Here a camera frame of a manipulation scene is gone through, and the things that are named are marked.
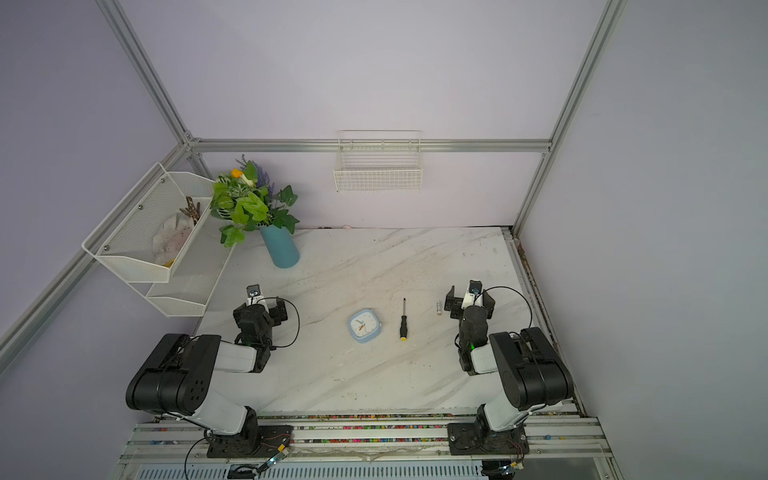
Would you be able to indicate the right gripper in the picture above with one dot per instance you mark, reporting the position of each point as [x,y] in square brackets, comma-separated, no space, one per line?
[454,304]

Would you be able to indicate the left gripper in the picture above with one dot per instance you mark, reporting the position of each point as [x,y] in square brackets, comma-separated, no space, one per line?
[274,311]

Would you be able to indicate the black yellow screwdriver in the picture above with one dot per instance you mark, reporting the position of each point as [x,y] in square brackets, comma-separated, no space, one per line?
[403,329]

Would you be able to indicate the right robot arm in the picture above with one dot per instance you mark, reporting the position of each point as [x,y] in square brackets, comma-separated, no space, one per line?
[532,374]

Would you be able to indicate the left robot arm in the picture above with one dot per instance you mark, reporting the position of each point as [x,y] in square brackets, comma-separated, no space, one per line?
[176,378]

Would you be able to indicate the teal vase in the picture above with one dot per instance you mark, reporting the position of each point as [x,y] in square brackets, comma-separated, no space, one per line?
[280,246]

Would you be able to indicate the white cloth in shelf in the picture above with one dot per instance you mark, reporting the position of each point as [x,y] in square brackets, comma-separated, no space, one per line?
[170,238]

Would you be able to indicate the artificial green plant bouquet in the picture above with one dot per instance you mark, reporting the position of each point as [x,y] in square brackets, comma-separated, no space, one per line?
[247,200]

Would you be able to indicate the brown twigs in shelf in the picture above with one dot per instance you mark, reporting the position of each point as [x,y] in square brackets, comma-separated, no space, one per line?
[192,210]

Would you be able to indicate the white two-tier mesh shelf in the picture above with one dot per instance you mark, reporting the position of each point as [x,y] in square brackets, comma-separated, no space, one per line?
[122,243]

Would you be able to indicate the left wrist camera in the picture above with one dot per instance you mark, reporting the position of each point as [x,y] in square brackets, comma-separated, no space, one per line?
[254,294]

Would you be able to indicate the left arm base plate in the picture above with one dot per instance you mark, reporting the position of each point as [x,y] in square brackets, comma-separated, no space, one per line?
[260,442]

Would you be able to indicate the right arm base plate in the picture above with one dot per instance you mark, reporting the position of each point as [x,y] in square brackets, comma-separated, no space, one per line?
[470,439]

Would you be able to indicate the white wire wall basket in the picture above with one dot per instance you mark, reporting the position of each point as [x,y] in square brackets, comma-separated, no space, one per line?
[378,161]

